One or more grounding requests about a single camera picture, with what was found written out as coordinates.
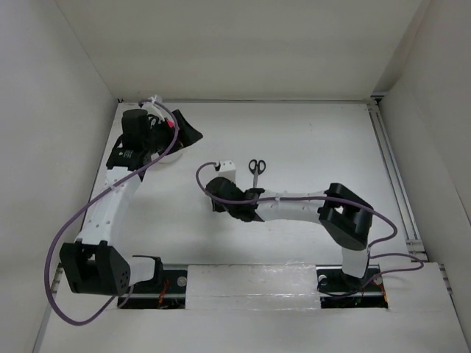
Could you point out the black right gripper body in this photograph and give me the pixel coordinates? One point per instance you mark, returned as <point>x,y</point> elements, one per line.
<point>232,209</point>

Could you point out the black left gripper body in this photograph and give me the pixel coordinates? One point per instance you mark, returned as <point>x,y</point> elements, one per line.
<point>160,137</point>

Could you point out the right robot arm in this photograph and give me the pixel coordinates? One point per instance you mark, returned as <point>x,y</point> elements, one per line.
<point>342,213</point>

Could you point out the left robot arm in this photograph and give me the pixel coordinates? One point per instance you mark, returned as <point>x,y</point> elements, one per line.
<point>92,263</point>

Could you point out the white round compartment container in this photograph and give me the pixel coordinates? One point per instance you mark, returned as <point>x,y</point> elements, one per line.
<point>168,158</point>

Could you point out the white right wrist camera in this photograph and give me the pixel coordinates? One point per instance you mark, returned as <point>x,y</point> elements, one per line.
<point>226,169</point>

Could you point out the black handled scissors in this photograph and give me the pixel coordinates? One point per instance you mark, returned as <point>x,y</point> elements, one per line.
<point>256,167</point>

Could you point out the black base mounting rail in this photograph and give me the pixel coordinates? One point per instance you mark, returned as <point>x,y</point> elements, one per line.
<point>253,287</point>

